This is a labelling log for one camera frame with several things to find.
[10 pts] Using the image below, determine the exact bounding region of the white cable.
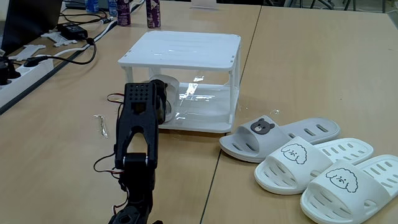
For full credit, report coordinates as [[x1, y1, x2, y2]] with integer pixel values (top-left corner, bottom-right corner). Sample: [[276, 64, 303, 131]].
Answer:
[[35, 0, 147, 60]]

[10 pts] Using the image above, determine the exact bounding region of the black plug with cable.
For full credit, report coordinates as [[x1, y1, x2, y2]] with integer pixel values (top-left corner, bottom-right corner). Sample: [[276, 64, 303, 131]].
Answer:
[[23, 36, 98, 68]]

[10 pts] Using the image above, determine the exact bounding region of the thin black cable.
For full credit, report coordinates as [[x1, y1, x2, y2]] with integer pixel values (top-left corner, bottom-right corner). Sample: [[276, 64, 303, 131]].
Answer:
[[58, 8, 109, 26]]

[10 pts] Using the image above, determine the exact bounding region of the purple drink can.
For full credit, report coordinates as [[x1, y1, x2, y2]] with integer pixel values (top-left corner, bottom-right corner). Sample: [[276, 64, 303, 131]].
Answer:
[[116, 0, 131, 26], [146, 0, 161, 29]]

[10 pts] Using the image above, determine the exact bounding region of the grey bear slipper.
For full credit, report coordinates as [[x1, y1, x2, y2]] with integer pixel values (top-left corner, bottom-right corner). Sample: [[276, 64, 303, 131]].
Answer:
[[148, 73, 180, 124], [218, 114, 341, 164]]

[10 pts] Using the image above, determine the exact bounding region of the white flat plastic bracket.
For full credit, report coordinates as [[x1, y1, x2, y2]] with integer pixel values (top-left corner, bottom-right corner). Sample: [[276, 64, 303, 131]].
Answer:
[[8, 44, 47, 62], [40, 30, 78, 47]]

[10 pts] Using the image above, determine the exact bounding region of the white two-tier shoe rack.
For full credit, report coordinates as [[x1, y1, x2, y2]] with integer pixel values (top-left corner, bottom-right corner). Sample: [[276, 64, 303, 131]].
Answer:
[[117, 30, 242, 134]]

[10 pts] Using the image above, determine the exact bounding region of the black plug adapter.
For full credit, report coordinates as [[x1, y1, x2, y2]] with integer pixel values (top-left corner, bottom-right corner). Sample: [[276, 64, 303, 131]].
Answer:
[[0, 55, 22, 86]]

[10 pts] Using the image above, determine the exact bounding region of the black power adapter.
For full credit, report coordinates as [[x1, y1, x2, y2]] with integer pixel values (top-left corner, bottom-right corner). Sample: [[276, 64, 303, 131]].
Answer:
[[57, 22, 88, 40]]

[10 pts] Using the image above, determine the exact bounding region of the white power strip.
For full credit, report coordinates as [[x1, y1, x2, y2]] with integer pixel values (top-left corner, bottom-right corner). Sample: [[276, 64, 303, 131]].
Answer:
[[0, 55, 54, 108]]

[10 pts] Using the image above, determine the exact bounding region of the white card stand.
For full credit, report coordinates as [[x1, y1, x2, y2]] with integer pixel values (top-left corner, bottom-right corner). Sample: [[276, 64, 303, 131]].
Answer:
[[190, 0, 218, 9]]

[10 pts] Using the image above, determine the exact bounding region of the white dog-print slipper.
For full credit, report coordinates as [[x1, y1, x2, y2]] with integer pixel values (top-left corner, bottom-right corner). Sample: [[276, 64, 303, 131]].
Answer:
[[254, 136, 374, 196], [300, 154, 398, 224]]

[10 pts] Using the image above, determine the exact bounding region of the long clear tape strip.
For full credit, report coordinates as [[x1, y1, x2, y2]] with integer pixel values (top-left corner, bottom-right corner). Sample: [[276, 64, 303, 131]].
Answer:
[[92, 114, 109, 139]]

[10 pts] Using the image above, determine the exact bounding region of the black laptop screen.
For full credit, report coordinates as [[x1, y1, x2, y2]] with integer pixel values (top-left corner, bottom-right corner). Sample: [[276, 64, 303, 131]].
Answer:
[[1, 0, 63, 57]]

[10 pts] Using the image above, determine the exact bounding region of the metal chair base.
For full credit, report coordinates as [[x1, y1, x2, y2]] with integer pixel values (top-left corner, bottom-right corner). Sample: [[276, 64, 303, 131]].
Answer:
[[281, 0, 358, 12]]

